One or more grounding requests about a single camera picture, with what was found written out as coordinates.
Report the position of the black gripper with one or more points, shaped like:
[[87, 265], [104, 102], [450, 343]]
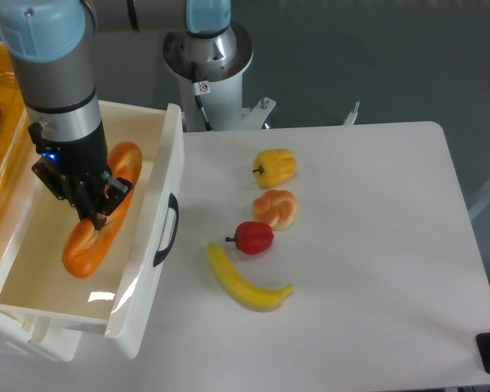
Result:
[[77, 171]]

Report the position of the long orange bread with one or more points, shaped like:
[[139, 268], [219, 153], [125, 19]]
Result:
[[86, 247]]

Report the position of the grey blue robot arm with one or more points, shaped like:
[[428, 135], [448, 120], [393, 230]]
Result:
[[49, 43]]

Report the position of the white open drawer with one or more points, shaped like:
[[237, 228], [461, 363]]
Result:
[[111, 307]]

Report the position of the white drawer cabinet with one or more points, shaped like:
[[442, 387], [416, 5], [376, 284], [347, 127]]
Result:
[[21, 333]]

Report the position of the knotted bread roll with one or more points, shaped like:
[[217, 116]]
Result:
[[276, 208]]

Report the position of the red bell pepper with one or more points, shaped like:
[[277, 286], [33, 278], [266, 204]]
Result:
[[252, 237]]

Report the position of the yellow bell pepper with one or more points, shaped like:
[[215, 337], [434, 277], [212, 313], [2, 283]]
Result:
[[272, 167]]

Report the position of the yellow banana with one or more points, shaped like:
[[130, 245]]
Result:
[[240, 289]]

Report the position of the black drawer handle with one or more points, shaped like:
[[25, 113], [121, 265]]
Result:
[[168, 235]]

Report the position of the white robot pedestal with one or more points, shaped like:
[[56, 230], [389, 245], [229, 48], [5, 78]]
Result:
[[209, 69]]

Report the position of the white table bracket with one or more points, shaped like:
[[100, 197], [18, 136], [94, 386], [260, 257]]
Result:
[[255, 118]]

